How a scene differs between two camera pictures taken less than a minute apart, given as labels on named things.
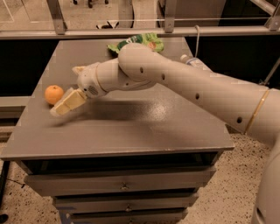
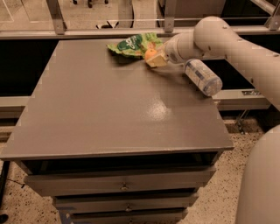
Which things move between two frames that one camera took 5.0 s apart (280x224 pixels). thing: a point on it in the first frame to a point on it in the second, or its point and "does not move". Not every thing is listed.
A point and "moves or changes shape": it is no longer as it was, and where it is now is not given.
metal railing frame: [270, 28] does not move
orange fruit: [53, 94] moves or changes shape
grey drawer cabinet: [136, 156] does not move
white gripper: [87, 80] to [171, 50]
